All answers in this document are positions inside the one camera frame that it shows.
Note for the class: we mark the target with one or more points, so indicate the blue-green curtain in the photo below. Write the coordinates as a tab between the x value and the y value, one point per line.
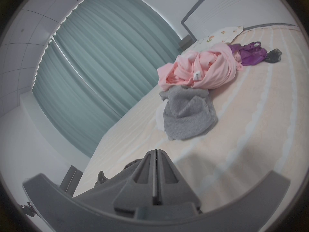
72	100
115	52

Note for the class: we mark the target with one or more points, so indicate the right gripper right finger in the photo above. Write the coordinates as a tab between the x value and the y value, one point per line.
171	190

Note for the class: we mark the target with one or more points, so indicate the grey bedside table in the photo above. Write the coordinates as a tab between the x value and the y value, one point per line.
185	42

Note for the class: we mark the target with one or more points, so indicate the small black lace garment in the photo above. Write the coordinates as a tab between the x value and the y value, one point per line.
272	56

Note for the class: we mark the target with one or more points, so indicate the bed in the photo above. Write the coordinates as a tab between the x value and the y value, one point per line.
241	129

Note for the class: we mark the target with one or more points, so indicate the black T-shirt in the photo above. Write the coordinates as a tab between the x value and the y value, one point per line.
106	190

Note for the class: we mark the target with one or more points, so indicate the black chest of drawers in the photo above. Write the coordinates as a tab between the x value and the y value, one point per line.
70	180

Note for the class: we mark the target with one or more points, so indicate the purple garment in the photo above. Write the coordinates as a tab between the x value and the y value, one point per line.
251	55

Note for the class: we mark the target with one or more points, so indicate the grey garment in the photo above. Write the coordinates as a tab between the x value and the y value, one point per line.
188	117

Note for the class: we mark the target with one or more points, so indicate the pink garment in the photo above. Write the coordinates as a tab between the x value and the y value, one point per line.
214	74

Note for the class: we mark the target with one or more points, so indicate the white printed pillow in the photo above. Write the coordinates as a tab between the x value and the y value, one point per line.
212	39

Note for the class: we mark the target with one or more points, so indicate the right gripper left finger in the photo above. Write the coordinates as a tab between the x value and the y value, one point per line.
142	192

